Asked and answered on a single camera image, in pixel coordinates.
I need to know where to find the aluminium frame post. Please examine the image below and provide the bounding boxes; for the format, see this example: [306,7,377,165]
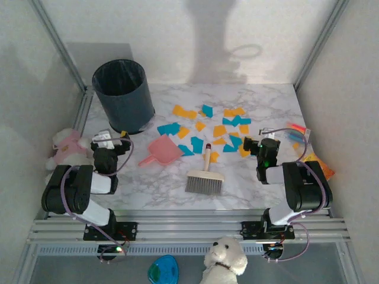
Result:
[28,0,88,92]
[293,0,350,92]

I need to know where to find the grey slotted cable duct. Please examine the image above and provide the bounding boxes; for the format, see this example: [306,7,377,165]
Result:
[37,244,267,257]

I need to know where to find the aluminium side rail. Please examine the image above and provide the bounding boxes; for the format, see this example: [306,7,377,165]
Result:
[70,85,95,140]

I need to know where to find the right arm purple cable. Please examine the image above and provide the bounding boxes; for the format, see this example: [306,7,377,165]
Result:
[263,127,334,264]

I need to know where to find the colourful marker pack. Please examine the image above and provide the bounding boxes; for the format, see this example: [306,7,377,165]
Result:
[284,121,311,146]

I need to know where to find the cream brush grey bristles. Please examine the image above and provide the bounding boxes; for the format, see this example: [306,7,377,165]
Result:
[185,143,225,196]

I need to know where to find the blue plastic bowl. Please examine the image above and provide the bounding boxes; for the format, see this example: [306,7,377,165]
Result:
[147,254,180,284]

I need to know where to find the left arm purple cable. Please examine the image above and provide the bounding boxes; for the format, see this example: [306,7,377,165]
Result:
[60,136,134,264]

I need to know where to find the orange snack packet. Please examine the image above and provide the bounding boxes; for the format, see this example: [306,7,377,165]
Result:
[304,152,336,182]

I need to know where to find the aluminium frame leg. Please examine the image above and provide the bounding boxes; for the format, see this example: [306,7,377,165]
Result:
[10,244,39,284]
[337,242,367,284]

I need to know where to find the plush toy pink outfit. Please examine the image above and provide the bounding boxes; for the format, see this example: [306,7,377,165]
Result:
[44,127,95,185]

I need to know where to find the black round cable port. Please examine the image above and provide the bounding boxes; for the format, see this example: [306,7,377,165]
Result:
[262,243,285,263]
[97,244,127,263]

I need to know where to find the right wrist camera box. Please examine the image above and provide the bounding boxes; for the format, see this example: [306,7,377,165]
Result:
[259,127,277,140]

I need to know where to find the aluminium frame base rails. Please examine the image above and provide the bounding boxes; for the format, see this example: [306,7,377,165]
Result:
[26,208,352,245]

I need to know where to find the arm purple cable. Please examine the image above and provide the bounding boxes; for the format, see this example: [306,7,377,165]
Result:
[60,136,134,264]
[263,127,334,264]

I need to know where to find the white plush dog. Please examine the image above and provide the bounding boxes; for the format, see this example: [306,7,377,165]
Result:
[200,235,249,284]

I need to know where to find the dark blue trash bin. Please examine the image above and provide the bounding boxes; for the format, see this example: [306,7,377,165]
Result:
[91,59,156,135]

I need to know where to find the pink plastic dustpan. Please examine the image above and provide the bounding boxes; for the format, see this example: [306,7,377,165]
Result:
[137,133,184,169]

